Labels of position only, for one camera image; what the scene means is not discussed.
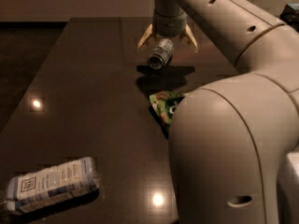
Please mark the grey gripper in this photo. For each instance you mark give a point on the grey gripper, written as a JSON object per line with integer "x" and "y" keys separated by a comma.
{"x": 169, "y": 26}

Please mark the white blue wrapped package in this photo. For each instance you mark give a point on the white blue wrapped package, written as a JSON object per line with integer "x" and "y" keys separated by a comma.
{"x": 49, "y": 186}

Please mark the silver green 7up can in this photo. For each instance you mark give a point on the silver green 7up can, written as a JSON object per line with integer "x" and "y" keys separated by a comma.
{"x": 161, "y": 54}

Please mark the green dang chips bag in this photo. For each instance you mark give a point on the green dang chips bag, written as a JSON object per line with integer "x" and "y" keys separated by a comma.
{"x": 164, "y": 104}

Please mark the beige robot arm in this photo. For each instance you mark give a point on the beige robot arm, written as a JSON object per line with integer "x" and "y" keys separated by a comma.
{"x": 228, "y": 138}

